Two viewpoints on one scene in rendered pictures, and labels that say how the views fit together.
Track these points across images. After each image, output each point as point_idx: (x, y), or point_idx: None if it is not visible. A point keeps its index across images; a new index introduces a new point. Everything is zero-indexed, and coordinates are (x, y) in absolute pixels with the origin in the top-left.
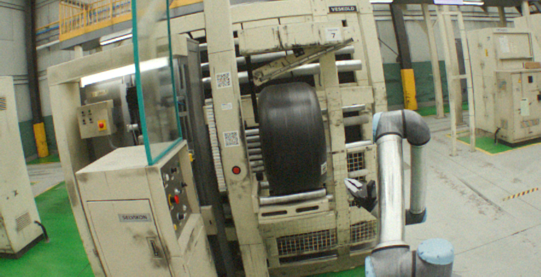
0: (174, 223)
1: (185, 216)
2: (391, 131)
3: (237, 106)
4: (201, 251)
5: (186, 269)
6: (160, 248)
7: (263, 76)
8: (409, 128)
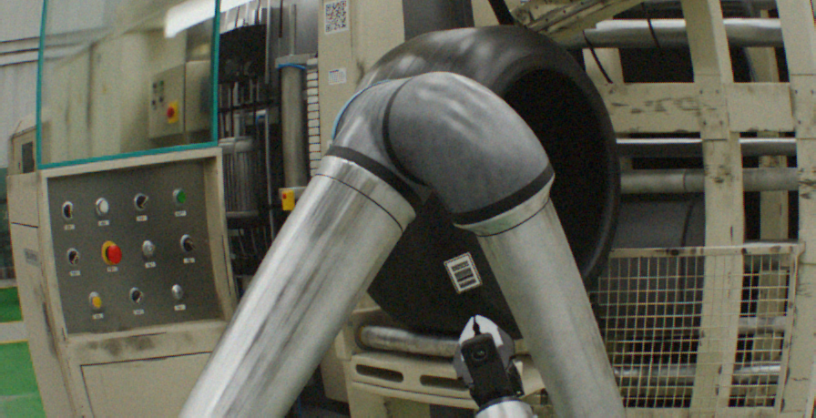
0: (106, 298)
1: (178, 310)
2: (339, 146)
3: (355, 76)
4: (184, 387)
5: (76, 372)
6: (48, 319)
7: (532, 23)
8: (396, 142)
